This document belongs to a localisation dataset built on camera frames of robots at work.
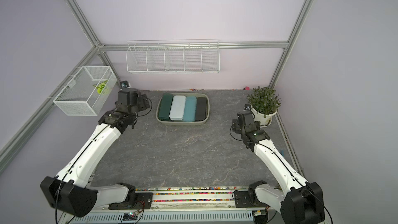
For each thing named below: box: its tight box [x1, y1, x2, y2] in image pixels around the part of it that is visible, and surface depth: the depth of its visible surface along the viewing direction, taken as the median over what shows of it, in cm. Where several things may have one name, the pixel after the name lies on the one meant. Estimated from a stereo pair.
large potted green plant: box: [247, 86, 282, 127], surface depth 91 cm
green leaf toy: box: [92, 79, 108, 95], surface depth 83 cm
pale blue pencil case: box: [168, 94, 187, 121], surface depth 107 cm
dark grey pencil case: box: [194, 97, 207, 122], surface depth 108 cm
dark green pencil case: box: [158, 93, 174, 122], surface depth 105 cm
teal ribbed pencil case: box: [182, 95, 197, 122], surface depth 108 cm
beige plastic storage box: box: [155, 93, 210, 126], surface depth 103 cm
